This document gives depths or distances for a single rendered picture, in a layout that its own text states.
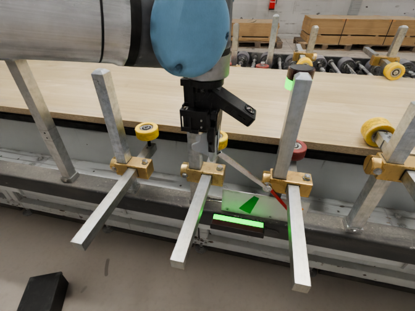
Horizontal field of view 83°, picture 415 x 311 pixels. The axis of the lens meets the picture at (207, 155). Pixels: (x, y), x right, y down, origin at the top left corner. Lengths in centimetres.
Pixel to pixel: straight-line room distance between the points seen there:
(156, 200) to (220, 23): 68
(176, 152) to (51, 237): 115
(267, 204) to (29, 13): 69
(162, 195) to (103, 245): 89
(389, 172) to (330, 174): 31
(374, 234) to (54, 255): 163
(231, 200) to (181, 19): 61
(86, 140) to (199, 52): 98
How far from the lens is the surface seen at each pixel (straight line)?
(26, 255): 187
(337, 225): 87
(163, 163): 105
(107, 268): 159
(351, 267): 149
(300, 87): 56
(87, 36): 23
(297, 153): 75
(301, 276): 54
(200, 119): 50
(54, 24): 23
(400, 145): 69
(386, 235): 92
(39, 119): 91
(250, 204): 76
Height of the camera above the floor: 132
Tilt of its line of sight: 37 degrees down
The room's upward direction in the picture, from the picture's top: straight up
